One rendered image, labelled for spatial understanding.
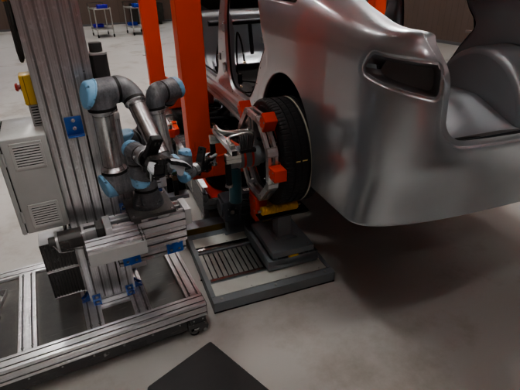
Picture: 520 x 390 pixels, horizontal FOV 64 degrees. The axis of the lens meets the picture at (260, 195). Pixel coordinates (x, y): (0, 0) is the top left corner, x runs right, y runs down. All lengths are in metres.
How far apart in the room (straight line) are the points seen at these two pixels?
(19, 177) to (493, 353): 2.54
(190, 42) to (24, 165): 1.28
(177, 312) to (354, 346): 0.99
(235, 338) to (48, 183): 1.29
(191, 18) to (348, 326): 2.07
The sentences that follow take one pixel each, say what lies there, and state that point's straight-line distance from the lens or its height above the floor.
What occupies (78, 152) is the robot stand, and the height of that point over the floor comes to 1.10.
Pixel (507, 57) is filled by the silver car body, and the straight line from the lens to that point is 3.36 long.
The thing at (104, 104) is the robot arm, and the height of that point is 1.37.
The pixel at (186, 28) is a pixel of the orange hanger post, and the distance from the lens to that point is 2.82.
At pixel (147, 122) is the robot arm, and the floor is 1.28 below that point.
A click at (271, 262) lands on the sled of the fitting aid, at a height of 0.16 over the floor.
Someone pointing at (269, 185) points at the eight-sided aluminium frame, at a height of 0.76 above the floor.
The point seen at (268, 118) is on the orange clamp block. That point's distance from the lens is 2.32.
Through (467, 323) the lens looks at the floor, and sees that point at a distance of 2.84.
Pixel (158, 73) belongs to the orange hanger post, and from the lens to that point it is 4.80.
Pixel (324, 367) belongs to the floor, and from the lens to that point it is 2.41.
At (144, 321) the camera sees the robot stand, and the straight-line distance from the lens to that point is 2.39.
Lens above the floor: 1.83
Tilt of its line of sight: 28 degrees down
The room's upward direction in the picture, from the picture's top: 1 degrees counter-clockwise
